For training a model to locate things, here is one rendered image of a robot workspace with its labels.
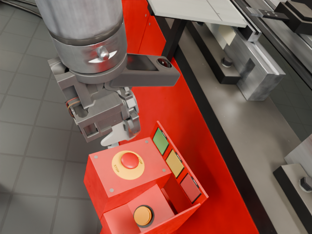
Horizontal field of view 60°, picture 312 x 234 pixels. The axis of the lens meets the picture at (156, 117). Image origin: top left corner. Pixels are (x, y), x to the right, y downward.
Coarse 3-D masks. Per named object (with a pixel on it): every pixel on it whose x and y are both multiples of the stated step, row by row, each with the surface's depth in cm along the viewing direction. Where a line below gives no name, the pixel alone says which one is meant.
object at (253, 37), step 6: (240, 12) 77; (246, 18) 75; (252, 24) 73; (240, 30) 74; (246, 30) 72; (252, 30) 70; (258, 30) 71; (246, 36) 72; (252, 36) 71; (258, 36) 72
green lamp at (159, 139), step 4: (156, 132) 62; (160, 132) 60; (156, 136) 62; (160, 136) 61; (156, 140) 62; (160, 140) 61; (164, 140) 60; (156, 144) 63; (160, 144) 61; (164, 144) 60; (160, 148) 62; (164, 148) 60
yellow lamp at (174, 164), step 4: (172, 152) 58; (172, 156) 58; (176, 156) 57; (168, 160) 60; (172, 160) 59; (176, 160) 57; (168, 164) 60; (172, 164) 59; (176, 164) 58; (180, 164) 56; (172, 168) 59; (176, 168) 58; (180, 168) 57; (176, 172) 58; (176, 176) 59
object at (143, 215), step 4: (140, 208) 58; (144, 208) 58; (148, 208) 58; (136, 212) 58; (140, 212) 58; (144, 212) 58; (148, 212) 57; (136, 216) 58; (140, 216) 57; (144, 216) 57; (148, 216) 57; (136, 220) 57; (140, 220) 57; (144, 220) 57; (148, 220) 57; (140, 224) 57; (144, 224) 57
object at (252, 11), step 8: (288, 0) 85; (248, 8) 78; (280, 8) 86; (288, 8) 83; (296, 8) 82; (304, 8) 84; (256, 16) 78; (264, 16) 79; (272, 16) 80; (280, 16) 82; (288, 16) 83; (296, 16) 81; (304, 16) 79; (288, 24) 83; (296, 24) 80; (304, 24) 80; (296, 32) 82; (304, 32) 83
